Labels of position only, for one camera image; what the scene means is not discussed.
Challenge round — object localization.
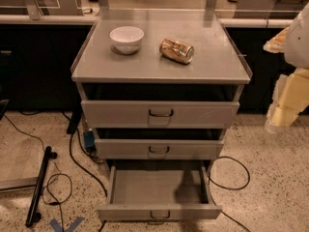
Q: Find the grey drawer cabinet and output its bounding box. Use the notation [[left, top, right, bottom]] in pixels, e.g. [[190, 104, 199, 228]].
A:
[[72, 10, 251, 167]]

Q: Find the grey top drawer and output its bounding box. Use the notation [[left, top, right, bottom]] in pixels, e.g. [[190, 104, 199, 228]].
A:
[[81, 101, 239, 129]]

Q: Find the crushed gold soda can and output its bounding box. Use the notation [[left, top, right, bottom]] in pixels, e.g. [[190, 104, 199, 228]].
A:
[[159, 39, 194, 65]]

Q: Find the white ceramic bowl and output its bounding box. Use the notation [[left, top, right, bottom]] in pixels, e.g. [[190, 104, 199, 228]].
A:
[[110, 26, 144, 54]]

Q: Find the grey drawer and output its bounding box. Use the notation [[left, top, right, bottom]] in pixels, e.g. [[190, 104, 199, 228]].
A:
[[81, 101, 239, 129], [98, 160, 222, 222], [95, 139, 224, 160]]

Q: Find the grey bottom drawer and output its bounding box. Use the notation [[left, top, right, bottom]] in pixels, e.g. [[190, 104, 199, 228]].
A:
[[98, 160, 222, 222]]

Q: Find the thick black cable left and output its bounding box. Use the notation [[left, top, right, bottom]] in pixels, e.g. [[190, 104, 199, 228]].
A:
[[61, 111, 108, 198]]

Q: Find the black looped cable right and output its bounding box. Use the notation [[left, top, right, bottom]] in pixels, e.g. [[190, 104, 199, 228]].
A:
[[208, 156, 252, 232]]

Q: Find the black bar on floor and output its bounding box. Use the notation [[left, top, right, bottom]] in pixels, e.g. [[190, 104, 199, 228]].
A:
[[25, 146, 53, 227]]

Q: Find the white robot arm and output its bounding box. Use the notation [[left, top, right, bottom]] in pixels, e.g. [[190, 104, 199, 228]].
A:
[[263, 5, 309, 133]]

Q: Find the thin black cable left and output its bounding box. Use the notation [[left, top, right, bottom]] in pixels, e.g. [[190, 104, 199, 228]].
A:
[[3, 113, 73, 232]]

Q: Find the blue tape cross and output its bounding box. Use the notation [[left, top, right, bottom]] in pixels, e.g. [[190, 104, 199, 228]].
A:
[[48, 216, 85, 232]]

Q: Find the blue box on floor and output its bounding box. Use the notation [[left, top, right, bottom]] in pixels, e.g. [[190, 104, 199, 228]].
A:
[[83, 130, 96, 152]]

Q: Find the grey middle drawer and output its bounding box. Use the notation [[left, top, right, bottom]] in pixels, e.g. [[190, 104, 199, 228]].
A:
[[95, 139, 224, 160]]

